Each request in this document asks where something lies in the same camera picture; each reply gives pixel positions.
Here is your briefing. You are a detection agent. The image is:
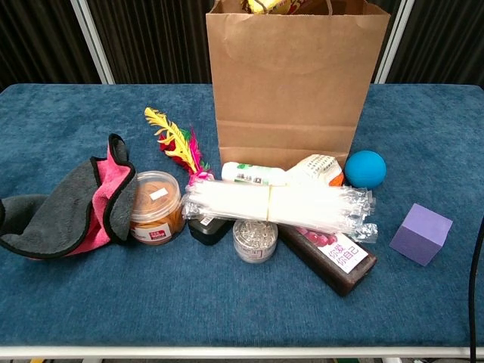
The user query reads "grey pink microfibre towel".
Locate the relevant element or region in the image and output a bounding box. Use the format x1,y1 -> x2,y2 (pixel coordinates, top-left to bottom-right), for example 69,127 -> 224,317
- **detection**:
0,133 -> 138,261

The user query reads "white green plastic bottle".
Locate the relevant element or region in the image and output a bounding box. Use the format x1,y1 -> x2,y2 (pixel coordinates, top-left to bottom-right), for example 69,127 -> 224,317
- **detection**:
221,161 -> 287,186

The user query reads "purple foam cube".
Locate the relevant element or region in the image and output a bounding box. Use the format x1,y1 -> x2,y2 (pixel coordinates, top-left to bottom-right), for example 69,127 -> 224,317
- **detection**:
389,203 -> 454,267

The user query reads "clear tub of paper clips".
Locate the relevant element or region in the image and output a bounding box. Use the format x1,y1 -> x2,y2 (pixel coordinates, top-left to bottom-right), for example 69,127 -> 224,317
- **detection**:
232,219 -> 279,265

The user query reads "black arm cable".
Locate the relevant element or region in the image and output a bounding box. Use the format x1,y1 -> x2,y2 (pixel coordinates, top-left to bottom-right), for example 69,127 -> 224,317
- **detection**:
467,222 -> 484,363

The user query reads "brown paper carrier bag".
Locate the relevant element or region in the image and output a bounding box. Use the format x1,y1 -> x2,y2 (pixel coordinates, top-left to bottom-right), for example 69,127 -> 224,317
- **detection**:
206,0 -> 392,172

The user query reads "black pleated curtain panel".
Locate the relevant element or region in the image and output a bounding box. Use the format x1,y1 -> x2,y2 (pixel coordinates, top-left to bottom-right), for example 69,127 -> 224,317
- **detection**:
86,0 -> 219,85
0,0 -> 101,92
385,0 -> 484,92

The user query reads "white plastic package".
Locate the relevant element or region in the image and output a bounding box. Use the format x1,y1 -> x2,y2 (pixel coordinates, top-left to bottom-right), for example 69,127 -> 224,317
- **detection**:
285,154 -> 346,187

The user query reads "clear jar of rubber bands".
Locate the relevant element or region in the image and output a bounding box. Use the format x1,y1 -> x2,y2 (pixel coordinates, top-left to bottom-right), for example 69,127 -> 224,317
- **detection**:
129,170 -> 186,246

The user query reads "silver partition post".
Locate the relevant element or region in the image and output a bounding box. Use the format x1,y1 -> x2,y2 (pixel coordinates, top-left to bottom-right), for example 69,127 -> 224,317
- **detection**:
70,0 -> 116,85
372,0 -> 415,85

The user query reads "colourful feather shuttlecock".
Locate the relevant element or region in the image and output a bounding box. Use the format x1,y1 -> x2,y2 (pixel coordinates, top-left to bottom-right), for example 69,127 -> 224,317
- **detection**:
144,107 -> 215,186

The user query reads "blue velvet table cover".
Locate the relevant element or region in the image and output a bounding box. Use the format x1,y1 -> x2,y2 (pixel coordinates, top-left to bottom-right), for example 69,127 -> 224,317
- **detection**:
0,83 -> 484,348

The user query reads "yellow biscuit package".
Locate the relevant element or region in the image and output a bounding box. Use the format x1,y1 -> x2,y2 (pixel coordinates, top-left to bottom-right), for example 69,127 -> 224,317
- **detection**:
240,0 -> 329,16

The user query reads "clear plastic pack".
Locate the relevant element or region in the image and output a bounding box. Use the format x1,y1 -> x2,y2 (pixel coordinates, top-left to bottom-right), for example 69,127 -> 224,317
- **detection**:
181,180 -> 379,243

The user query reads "blue rubber ball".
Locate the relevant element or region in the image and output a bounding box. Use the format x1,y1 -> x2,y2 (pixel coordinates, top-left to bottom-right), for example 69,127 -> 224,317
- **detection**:
344,150 -> 388,189

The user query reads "small black ink bottle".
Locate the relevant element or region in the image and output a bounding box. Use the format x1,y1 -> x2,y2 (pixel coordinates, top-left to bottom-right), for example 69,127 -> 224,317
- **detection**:
188,217 -> 235,247

